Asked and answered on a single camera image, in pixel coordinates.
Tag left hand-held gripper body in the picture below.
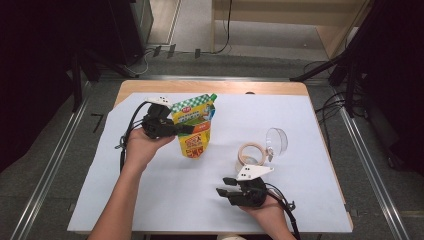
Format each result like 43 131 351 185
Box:
141 95 178 140

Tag black metal stand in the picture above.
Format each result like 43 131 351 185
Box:
67 49 138 113
289 0 379 118

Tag dark curtain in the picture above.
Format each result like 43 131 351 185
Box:
361 0 424 176
0 0 113 174

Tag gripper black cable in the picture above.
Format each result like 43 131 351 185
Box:
114 100 152 173
264 182 302 240

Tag person's left hand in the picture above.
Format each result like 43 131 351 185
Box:
124 128 176 175

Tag black floor cables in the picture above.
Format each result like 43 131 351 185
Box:
314 90 350 135

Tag clear glass jar hinged lid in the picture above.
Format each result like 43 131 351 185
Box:
235 127 289 174

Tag metal floor rail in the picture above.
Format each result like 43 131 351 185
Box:
9 95 90 240
332 87 412 240
99 74 335 83

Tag black cabinet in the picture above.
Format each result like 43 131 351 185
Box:
109 0 155 67

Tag white floor cable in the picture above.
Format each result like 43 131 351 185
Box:
124 52 150 77

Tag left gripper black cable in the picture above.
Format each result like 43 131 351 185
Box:
114 100 152 173

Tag yellow spouted pouch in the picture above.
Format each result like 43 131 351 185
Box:
170 93 218 160

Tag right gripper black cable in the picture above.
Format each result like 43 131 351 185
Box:
264 182 302 240

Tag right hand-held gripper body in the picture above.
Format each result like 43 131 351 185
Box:
228 163 275 208

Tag light wooden shelf unit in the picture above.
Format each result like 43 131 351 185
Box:
210 0 372 60

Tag person's right hand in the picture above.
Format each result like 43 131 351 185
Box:
238 198 292 235

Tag black hanging cable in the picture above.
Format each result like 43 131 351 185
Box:
213 0 234 55

